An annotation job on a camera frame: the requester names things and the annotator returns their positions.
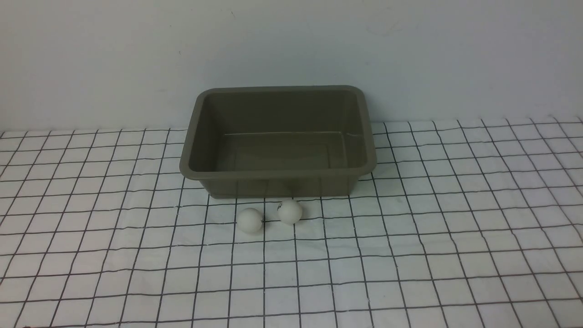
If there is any white table-tennis ball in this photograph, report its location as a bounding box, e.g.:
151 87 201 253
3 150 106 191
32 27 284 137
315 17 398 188
277 200 303 226
236 208 264 234

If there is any olive plastic bin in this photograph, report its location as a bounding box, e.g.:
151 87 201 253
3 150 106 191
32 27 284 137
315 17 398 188
179 85 377 199

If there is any white grid-pattern tablecloth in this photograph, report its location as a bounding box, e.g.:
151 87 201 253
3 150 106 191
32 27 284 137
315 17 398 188
0 118 583 328

